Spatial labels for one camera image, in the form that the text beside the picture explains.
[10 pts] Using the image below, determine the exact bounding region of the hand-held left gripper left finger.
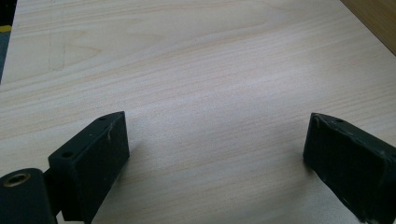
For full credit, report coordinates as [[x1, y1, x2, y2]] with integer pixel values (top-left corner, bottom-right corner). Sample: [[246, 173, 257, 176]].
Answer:
[[48, 110, 131, 224]]

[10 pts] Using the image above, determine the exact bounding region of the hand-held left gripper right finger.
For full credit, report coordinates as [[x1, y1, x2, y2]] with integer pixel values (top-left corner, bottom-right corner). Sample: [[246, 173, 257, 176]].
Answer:
[[303, 112, 396, 224]]

